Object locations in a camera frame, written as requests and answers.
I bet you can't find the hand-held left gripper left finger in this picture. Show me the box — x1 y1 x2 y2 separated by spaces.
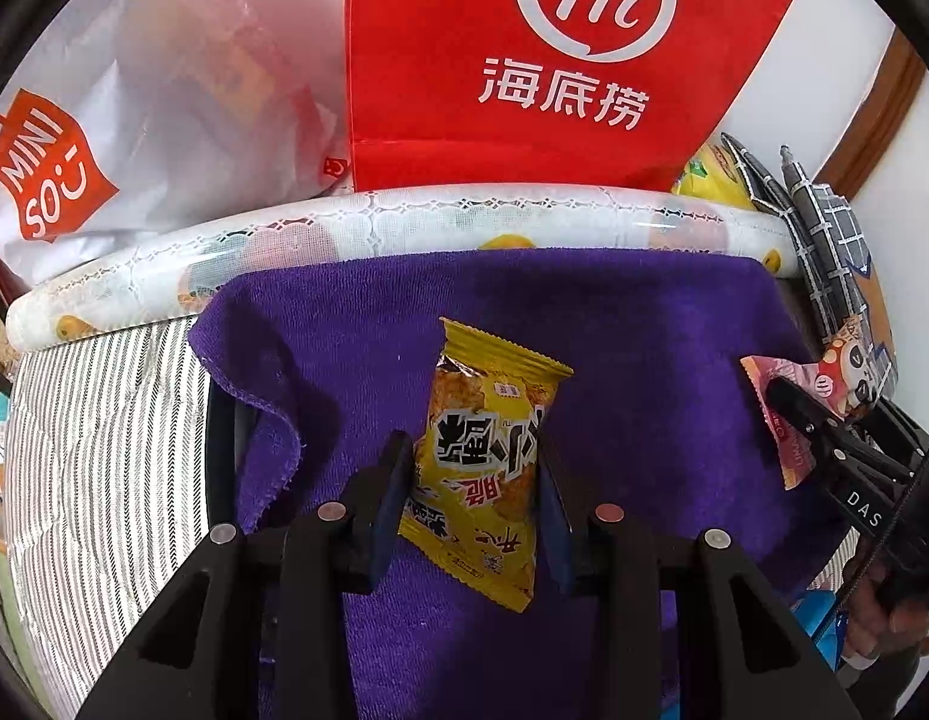
78 431 415 720

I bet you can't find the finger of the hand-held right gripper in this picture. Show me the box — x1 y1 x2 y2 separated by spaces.
768 377 850 490

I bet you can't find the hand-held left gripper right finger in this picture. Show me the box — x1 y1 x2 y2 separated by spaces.
535 457 863 720

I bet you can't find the pink panda snack packet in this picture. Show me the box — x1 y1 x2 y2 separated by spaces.
741 337 880 492

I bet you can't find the yellow snack packet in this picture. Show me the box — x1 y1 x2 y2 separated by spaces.
398 317 574 614

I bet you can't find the person's right hand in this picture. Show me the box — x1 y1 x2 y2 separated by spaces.
843 549 929 665

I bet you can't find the blue tissue pack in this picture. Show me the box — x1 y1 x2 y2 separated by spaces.
790 589 848 680

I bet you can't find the purple towel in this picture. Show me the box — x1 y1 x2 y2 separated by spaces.
190 247 848 720

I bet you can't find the yellow chip bag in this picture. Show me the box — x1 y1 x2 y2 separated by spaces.
670 141 758 211

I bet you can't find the rolled printed plastic tablecloth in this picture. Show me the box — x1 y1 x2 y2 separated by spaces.
5 184 805 350

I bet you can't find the red paper bag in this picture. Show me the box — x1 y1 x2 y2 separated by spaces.
344 0 818 194

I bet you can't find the white plastic shopping bag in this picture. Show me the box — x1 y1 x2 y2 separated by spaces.
0 0 353 286

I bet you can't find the wooden door frame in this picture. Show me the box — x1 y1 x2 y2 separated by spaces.
832 28 928 197

